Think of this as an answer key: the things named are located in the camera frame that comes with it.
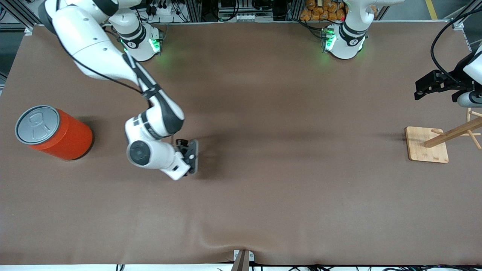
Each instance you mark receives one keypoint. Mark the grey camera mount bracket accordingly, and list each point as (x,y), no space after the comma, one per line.
(241,259)

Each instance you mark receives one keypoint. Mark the brown table cover cloth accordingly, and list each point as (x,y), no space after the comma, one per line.
(282,188)

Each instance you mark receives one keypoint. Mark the white power strip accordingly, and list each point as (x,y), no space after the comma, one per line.
(254,17)

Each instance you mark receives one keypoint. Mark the orange can with grey lid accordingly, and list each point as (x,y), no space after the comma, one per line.
(62,135)

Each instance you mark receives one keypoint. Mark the aluminium frame profile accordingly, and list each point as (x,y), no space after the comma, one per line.
(465,17)
(19,15)

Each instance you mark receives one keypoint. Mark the wooden mug tree stand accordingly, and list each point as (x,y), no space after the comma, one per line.
(427,145)

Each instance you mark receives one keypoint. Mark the orange snack bags pile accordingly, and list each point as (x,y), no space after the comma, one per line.
(324,11)

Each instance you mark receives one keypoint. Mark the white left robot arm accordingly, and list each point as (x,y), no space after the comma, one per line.
(344,43)

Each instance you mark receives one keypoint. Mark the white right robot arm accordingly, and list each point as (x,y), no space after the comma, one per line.
(150,124)

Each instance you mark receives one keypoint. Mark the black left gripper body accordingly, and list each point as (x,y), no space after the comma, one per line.
(449,83)

